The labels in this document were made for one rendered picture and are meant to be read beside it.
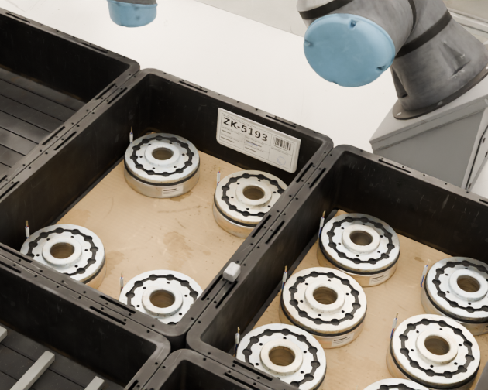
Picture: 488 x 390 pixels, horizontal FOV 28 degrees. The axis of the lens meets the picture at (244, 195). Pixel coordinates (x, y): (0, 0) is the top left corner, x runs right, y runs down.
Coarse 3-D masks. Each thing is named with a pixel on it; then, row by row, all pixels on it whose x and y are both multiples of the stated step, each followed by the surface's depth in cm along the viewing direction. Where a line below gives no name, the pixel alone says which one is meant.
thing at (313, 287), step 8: (312, 288) 116; (320, 288) 116; (328, 288) 116; (336, 288) 116; (304, 296) 115; (312, 296) 115; (336, 296) 116; (344, 296) 115; (312, 304) 114; (320, 304) 114; (336, 304) 114; (320, 312) 114; (328, 312) 114
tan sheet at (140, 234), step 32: (96, 192) 131; (128, 192) 131; (192, 192) 132; (96, 224) 126; (128, 224) 127; (160, 224) 127; (192, 224) 128; (128, 256) 123; (160, 256) 123; (192, 256) 123; (224, 256) 124
